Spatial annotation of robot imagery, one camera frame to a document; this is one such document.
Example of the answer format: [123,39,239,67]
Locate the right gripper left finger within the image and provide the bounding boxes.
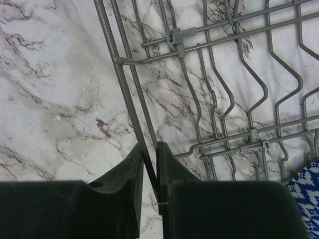
[0,145,144,239]

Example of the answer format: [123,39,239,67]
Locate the grey wire dish rack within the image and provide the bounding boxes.
[93,0,319,186]

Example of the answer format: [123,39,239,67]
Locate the red blue patterned bowl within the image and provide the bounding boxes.
[288,161,319,239]

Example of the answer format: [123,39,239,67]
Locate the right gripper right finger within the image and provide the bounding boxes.
[156,142,309,239]

